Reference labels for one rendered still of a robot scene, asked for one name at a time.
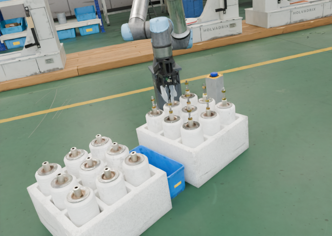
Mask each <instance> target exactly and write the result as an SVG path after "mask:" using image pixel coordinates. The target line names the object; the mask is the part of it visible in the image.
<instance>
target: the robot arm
mask: <svg viewBox="0 0 332 236"><path fill-rule="evenodd" d="M166 3H167V7H168V12H169V16H170V19H168V18H167V17H156V18H153V19H151V20H150V21H146V17H147V11H148V6H149V0H133V4H132V9H131V13H130V18H129V22H128V23H126V24H123V25H122V27H121V33H122V37H123V39H124V40H125V41H134V40H142V39H151V43H152V49H153V55H154V59H153V70H154V74H156V75H157V78H156V79H155V80H156V88H157V89H158V91H159V93H160V94H161V96H162V97H163V99H164V100H165V101H166V102H167V103H169V102H168V97H167V93H166V86H167V87H168V88H169V99H170V102H171V103H172V101H173V99H174V97H176V96H177V93H176V91H175V86H176V85H177V84H180V81H179V74H178V71H176V70H174V69H173V68H174V67H175V66H176V65H175V60H174V58H173V56H172V51H173V50H181V49H189V48H192V46H193V30H192V29H190V28H189V26H187V25H186V19H185V14H184V8H183V2H182V0H166ZM177 75H178V76H177ZM177 78H178V79H177Z"/></svg>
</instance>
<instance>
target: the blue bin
mask: <svg viewBox="0 0 332 236"><path fill-rule="evenodd" d="M131 152H136V153H140V154H143V155H145V156H146V157H147V158H148V163H149V164H151V165H153V166H154V167H156V168H158V169H160V170H162V171H164V172H166V176H167V181H168V187H169V193H170V199H173V198H175V197H176V196H177V195H178V194H180V193H181V192H182V191H183V190H185V178H184V168H185V167H184V165H183V164H182V163H179V162H177V161H175V160H173V159H171V158H169V157H166V156H164V155H162V154H160V153H158V152H156V151H154V150H151V149H149V148H147V147H145V146H143V145H139V146H137V147H136V148H134V149H132V150H131V151H129V154H130V153H131Z"/></svg>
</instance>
